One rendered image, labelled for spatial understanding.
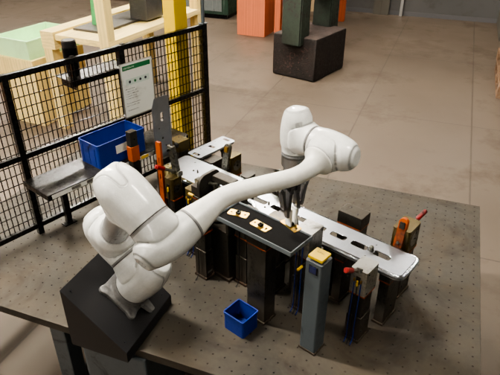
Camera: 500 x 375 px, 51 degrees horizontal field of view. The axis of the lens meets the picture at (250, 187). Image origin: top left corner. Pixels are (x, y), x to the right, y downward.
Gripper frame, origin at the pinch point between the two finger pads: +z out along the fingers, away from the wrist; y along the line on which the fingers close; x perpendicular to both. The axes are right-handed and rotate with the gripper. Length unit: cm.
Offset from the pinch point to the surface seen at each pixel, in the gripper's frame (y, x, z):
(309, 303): -0.7, -13.7, 30.9
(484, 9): 831, 453, 102
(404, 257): 44, -19, 26
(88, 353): -69, 43, 66
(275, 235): -3.3, 4.4, 9.8
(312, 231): 14.8, 3.8, 14.8
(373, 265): 23.7, -20.9, 19.8
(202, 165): 16, 93, 26
